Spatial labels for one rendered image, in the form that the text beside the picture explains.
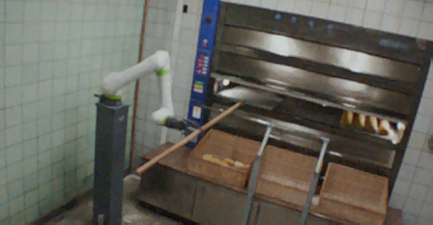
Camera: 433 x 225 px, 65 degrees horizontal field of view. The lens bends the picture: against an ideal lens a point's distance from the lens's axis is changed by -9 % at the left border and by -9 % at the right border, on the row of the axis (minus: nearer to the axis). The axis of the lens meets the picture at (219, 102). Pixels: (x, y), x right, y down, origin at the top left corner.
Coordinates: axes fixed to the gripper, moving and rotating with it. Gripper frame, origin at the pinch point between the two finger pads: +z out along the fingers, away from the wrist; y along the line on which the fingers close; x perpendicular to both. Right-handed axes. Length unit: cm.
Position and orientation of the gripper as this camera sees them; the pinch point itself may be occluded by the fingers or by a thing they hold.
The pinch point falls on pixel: (199, 130)
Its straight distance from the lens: 268.0
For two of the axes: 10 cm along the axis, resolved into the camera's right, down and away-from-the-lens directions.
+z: 9.1, 2.4, -3.3
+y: -1.6, 9.5, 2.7
